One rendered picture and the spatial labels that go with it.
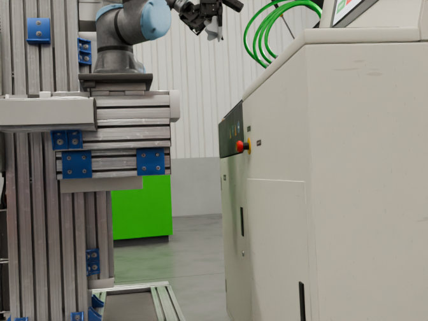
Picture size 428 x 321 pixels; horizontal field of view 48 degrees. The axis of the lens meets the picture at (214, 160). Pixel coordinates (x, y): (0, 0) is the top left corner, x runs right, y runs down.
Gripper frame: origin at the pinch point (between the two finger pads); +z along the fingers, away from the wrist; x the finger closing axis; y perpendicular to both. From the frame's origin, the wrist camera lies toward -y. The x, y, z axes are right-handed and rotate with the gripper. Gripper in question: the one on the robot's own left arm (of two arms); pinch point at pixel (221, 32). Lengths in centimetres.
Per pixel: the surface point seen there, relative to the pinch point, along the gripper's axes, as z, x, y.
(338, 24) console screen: 50, 58, -5
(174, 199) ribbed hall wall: -122, -620, 79
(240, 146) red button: 52, 47, 38
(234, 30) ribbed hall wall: -258, -590, -211
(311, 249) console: 87, 95, 51
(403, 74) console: 77, 100, 16
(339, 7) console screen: 47, 58, -10
